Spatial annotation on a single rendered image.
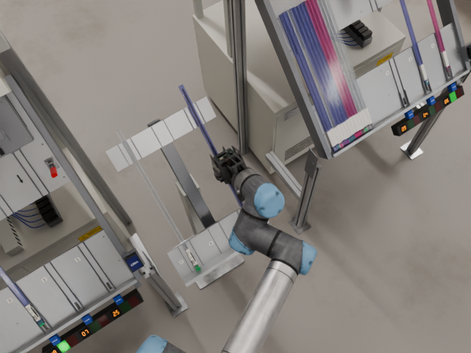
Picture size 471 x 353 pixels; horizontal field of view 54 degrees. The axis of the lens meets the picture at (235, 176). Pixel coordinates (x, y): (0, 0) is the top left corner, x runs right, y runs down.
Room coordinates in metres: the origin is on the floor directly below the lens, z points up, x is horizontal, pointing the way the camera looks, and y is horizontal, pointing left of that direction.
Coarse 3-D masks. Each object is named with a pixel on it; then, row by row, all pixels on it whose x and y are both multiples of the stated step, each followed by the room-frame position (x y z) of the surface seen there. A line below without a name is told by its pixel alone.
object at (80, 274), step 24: (96, 240) 0.47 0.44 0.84; (48, 264) 0.40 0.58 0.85; (72, 264) 0.40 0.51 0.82; (96, 264) 0.40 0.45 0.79; (120, 264) 0.41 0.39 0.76; (24, 288) 0.34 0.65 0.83; (48, 288) 0.34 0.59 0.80; (72, 288) 0.34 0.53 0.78; (96, 288) 0.34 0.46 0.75; (0, 312) 0.28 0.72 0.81; (24, 312) 0.28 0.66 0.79; (48, 312) 0.28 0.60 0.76; (72, 312) 0.28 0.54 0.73; (0, 336) 0.22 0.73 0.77; (24, 336) 0.22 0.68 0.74
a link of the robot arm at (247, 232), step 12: (240, 216) 0.41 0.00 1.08; (252, 216) 0.40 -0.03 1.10; (240, 228) 0.38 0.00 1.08; (252, 228) 0.38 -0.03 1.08; (264, 228) 0.38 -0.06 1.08; (276, 228) 0.38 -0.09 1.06; (228, 240) 0.37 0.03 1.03; (240, 240) 0.36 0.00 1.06; (252, 240) 0.35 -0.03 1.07; (264, 240) 0.35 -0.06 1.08; (240, 252) 0.33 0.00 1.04; (252, 252) 0.33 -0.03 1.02; (264, 252) 0.32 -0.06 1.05
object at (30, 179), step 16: (32, 128) 0.71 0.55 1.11; (32, 144) 0.68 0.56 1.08; (0, 160) 0.63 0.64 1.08; (16, 160) 0.64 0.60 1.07; (32, 160) 0.64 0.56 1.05; (0, 176) 0.60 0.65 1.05; (16, 176) 0.60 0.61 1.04; (32, 176) 0.61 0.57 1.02; (48, 176) 0.61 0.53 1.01; (64, 176) 0.61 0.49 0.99; (0, 192) 0.56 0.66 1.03; (16, 192) 0.57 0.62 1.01; (32, 192) 0.57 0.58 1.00; (48, 192) 0.57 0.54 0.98; (0, 208) 0.53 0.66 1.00; (16, 208) 0.53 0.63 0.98
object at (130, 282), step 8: (128, 280) 0.36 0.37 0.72; (136, 280) 0.36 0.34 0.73; (120, 288) 0.34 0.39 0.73; (104, 296) 0.32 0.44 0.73; (112, 296) 0.32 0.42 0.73; (96, 304) 0.30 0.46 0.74; (80, 312) 0.27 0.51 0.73; (88, 312) 0.27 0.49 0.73; (64, 320) 0.26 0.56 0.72; (72, 320) 0.25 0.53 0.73; (56, 328) 0.23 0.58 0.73; (40, 336) 0.22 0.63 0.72; (48, 336) 0.21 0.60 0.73; (32, 344) 0.19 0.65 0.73; (16, 352) 0.17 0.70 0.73; (24, 352) 0.17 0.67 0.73
